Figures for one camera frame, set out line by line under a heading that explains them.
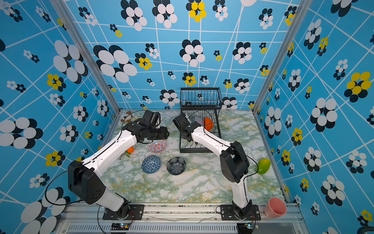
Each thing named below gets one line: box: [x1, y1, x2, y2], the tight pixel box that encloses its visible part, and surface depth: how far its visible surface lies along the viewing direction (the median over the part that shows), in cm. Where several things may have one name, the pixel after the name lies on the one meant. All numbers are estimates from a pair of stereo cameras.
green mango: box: [257, 158, 272, 175], surface depth 87 cm
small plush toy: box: [120, 110, 133, 123], surface depth 117 cm
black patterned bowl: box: [166, 156, 187, 176], surface depth 90 cm
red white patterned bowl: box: [147, 138, 168, 154], surface depth 98 cm
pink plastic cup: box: [264, 196, 287, 219], surface depth 68 cm
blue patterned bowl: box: [141, 155, 162, 175], surface depth 90 cm
